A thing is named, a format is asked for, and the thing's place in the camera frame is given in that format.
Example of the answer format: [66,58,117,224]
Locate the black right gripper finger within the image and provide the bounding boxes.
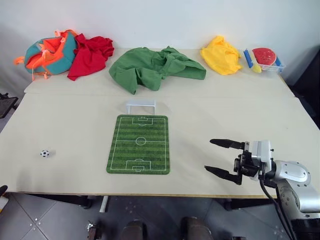
[209,138,247,151]
[204,165,243,186]

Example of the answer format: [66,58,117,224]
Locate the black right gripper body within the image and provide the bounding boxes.
[233,149,261,181]

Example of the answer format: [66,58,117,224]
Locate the green soccer field mat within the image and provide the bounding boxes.
[105,114,174,176]

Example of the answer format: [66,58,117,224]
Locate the dark rounded shape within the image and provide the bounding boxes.
[121,219,149,240]
[180,216,209,240]

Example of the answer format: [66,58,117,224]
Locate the yellow cloth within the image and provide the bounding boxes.
[199,35,244,76]

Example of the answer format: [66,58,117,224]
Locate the black metal stand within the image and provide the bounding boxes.
[0,92,19,121]

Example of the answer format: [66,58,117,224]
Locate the blue white toy bar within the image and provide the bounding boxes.
[243,48,255,69]

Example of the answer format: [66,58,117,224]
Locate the clear basket with toys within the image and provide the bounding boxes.
[258,55,287,74]

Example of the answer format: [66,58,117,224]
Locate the red watermelon slice toy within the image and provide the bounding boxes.
[251,47,278,66]

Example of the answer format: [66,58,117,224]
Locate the small white goal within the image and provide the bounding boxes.
[125,99,157,115]

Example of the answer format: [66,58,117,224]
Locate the white table leg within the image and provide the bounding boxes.
[99,195,110,214]

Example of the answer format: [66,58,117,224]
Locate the green cloth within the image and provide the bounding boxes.
[108,46,208,96]

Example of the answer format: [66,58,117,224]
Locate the teal orange backpack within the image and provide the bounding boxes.
[12,29,79,82]

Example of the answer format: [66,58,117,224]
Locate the red cloth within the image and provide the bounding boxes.
[66,33,115,82]

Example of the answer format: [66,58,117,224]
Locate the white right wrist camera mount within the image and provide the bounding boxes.
[244,139,276,181]

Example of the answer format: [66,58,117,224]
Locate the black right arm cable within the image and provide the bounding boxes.
[258,177,300,240]

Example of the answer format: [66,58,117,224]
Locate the black table frame bar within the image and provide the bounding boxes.
[223,198,279,213]
[21,193,92,210]

